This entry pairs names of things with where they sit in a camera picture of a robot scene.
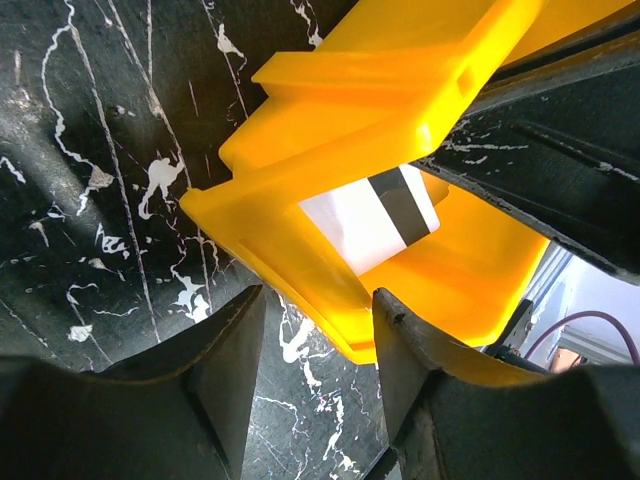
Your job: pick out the orange card box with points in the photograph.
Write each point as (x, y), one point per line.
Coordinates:
(385, 88)

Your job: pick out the white magnetic stripe card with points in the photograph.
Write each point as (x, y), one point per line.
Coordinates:
(371, 220)

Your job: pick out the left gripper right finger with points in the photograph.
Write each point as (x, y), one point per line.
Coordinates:
(453, 412)

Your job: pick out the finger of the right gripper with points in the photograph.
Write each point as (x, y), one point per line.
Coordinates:
(553, 138)

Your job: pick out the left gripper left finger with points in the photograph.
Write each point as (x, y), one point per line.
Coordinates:
(178, 410)

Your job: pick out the aluminium frame rail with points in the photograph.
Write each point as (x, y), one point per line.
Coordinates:
(591, 348)

